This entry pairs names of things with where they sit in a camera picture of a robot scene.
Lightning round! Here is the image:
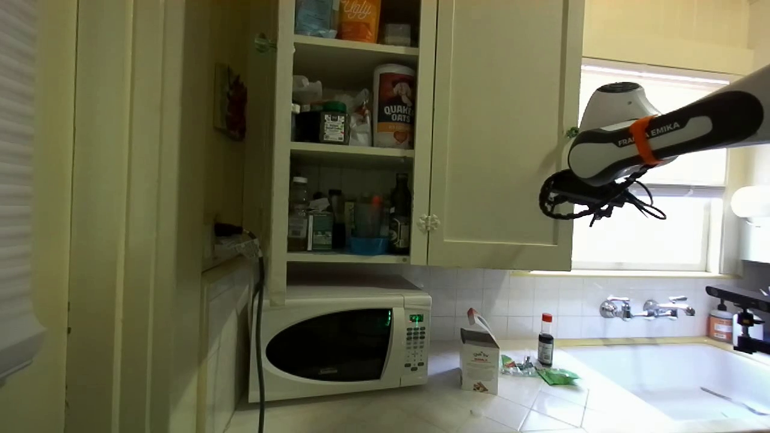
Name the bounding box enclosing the cream cabinet door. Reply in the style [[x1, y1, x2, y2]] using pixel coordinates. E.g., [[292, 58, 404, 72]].
[[429, 0, 585, 270]]

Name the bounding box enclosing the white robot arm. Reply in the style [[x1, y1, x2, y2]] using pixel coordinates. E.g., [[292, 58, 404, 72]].
[[568, 67, 770, 185]]

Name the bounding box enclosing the blue bowl in cabinet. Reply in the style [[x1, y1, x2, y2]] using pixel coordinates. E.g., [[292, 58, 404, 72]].
[[349, 236, 388, 255]]

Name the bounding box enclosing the cream upper cabinet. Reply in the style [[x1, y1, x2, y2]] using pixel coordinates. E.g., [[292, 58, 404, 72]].
[[242, 0, 586, 296]]

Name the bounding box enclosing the dark spice jar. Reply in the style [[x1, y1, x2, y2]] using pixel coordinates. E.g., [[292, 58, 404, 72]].
[[319, 102, 347, 145]]

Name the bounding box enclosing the oatmeal canister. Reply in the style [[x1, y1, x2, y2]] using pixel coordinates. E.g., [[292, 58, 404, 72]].
[[372, 62, 413, 150]]

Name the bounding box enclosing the white microwave oven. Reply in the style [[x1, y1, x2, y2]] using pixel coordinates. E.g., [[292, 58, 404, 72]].
[[248, 286, 434, 403]]

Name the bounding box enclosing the white orange carton box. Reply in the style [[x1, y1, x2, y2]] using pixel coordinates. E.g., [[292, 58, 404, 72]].
[[460, 309, 500, 396]]

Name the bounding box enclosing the clear plastic wrapper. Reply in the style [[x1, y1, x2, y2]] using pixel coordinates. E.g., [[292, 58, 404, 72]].
[[500, 355, 533, 376]]

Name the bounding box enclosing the orange box top shelf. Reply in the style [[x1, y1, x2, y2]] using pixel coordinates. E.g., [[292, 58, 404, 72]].
[[339, 0, 381, 43]]

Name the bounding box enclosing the dark soy sauce bottle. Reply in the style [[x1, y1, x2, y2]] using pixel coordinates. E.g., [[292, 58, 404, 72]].
[[536, 313, 554, 368]]

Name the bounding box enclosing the white kitchen sink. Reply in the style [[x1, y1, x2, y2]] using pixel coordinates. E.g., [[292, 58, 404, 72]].
[[571, 344, 770, 432]]

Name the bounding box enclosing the black microwave power cord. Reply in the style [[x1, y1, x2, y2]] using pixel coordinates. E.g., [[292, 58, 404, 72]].
[[239, 231, 269, 433]]

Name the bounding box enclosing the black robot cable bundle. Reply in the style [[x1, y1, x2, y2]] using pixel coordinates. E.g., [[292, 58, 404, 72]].
[[536, 168, 669, 228]]

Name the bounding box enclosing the chrome wall faucet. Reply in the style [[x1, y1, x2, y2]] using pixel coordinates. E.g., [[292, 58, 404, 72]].
[[598, 296, 695, 320]]

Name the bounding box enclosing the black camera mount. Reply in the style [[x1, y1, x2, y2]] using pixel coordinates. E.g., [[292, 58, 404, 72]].
[[706, 286, 770, 355]]

